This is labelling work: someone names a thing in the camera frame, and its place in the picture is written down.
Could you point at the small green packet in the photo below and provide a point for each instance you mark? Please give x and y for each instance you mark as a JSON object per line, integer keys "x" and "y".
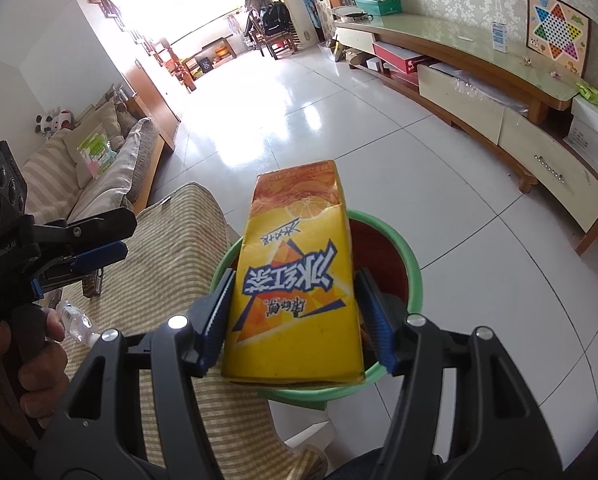
{"x": 590, "y": 93}

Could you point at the clear plastic bottle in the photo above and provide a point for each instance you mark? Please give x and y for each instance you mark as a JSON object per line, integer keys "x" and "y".
{"x": 79, "y": 322}

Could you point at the small blue and white box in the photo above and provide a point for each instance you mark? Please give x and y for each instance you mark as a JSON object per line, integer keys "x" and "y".
{"x": 500, "y": 36}

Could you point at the black and white plush toy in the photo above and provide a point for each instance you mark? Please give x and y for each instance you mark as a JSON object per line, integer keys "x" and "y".
{"x": 44, "y": 124}

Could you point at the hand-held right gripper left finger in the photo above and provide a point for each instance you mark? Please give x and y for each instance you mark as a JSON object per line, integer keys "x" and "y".
{"x": 214, "y": 325}

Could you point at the metal pan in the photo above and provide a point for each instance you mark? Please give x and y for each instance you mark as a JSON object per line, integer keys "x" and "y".
{"x": 351, "y": 13}

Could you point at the yellow drink carton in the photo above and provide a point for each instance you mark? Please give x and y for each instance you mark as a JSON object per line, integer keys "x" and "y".
{"x": 294, "y": 285}

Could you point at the colourful star checkers board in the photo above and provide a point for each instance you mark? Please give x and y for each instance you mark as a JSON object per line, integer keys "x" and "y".
{"x": 556, "y": 30}

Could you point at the red flat box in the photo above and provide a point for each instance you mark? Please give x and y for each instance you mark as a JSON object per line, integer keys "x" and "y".
{"x": 396, "y": 57}

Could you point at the person's left hand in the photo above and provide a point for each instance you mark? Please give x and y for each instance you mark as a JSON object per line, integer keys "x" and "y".
{"x": 44, "y": 385}

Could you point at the beige sofa cushion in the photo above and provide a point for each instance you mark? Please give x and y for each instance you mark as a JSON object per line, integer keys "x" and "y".
{"x": 131, "y": 155}

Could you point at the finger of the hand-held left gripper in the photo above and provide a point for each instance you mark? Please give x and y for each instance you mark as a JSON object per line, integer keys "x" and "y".
{"x": 99, "y": 255}
{"x": 94, "y": 225}

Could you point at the wooden sofa with striped cover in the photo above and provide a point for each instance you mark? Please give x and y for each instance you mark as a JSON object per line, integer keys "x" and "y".
{"x": 69, "y": 185}

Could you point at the long wooden media cabinet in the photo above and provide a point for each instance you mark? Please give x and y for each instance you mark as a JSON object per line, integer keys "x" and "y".
{"x": 459, "y": 92}

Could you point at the large white cardboard box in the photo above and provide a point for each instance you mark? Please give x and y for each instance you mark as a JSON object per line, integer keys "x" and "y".
{"x": 594, "y": 132}

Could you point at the low wooden table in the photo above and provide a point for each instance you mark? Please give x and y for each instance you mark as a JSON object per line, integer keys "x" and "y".
{"x": 216, "y": 52}

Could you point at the green cardboard box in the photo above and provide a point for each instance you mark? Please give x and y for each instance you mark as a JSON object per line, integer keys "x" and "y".
{"x": 381, "y": 7}

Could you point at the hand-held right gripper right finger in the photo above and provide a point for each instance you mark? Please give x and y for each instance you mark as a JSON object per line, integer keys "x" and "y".
{"x": 376, "y": 320}

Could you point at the red bin with green rim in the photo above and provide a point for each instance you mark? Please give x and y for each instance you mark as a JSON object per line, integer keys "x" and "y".
{"x": 404, "y": 270}

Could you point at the beige pillow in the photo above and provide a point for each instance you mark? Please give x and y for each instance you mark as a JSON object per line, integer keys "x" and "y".
{"x": 106, "y": 117}

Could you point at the black backpack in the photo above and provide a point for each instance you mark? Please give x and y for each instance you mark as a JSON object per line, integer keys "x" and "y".
{"x": 275, "y": 19}

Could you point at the red and white plush toy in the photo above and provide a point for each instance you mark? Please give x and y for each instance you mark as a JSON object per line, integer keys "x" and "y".
{"x": 64, "y": 119}

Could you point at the green and pink packet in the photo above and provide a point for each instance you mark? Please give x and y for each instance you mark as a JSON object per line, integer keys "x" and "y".
{"x": 96, "y": 155}

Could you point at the wooden chair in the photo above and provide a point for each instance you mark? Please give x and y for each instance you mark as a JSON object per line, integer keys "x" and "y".
{"x": 278, "y": 47}

